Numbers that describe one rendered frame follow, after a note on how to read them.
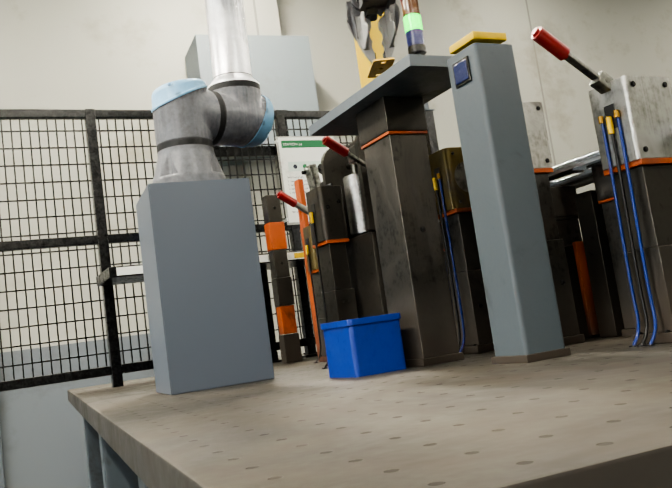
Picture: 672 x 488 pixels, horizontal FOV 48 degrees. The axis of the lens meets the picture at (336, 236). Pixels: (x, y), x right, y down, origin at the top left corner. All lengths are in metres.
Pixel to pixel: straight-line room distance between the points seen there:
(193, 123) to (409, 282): 0.59
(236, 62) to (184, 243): 0.45
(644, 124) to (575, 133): 4.82
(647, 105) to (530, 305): 0.32
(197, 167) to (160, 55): 3.30
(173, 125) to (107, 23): 3.29
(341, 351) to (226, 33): 0.81
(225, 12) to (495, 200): 0.90
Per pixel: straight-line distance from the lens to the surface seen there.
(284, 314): 2.25
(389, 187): 1.28
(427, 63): 1.18
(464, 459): 0.43
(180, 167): 1.55
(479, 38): 1.12
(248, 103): 1.67
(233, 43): 1.73
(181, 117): 1.59
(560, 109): 5.91
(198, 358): 1.47
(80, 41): 4.79
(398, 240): 1.26
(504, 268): 1.05
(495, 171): 1.06
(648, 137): 1.12
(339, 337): 1.23
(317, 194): 1.62
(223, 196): 1.51
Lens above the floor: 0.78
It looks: 7 degrees up
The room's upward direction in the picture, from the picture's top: 8 degrees counter-clockwise
